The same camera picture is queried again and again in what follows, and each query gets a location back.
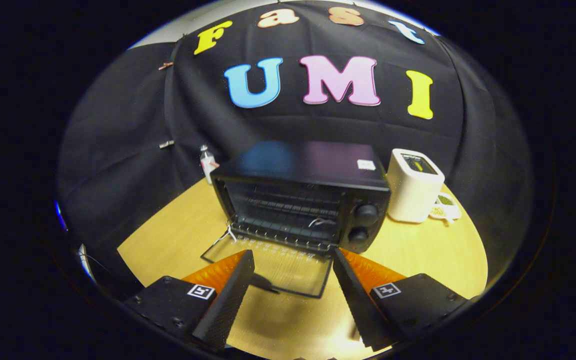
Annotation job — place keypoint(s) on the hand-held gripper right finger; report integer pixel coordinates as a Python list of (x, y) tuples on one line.
[(358, 305)]

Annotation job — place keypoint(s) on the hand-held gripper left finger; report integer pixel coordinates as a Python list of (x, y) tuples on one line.
[(228, 305)]

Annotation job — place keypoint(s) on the black toaster oven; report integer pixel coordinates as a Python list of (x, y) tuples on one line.
[(308, 165)]

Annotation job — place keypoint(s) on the white toaster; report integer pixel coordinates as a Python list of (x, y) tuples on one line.
[(408, 195)]

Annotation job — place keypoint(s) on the small white dish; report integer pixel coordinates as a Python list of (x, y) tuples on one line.
[(445, 207)]

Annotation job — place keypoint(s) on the clear bottle with white cap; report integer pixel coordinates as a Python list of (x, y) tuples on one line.
[(208, 167)]

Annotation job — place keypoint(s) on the silver clip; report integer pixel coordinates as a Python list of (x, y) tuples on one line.
[(166, 144)]

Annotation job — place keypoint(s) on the black backdrop cloth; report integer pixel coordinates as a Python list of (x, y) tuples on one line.
[(118, 150)]

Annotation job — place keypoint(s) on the red clip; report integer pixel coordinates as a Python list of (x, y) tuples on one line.
[(165, 65)]

